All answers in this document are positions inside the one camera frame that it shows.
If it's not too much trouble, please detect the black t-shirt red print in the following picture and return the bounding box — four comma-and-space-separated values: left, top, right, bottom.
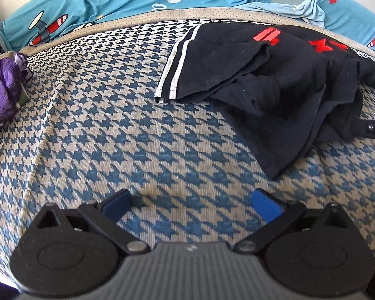
154, 22, 375, 179

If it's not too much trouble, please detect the houndstooth blue white bedspread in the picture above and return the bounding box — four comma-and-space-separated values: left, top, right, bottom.
0, 8, 375, 285

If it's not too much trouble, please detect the purple crumpled garment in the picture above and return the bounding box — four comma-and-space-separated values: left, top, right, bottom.
0, 51, 33, 129

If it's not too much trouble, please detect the blue airplane print sheet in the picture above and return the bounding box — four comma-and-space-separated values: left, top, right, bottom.
0, 0, 375, 54

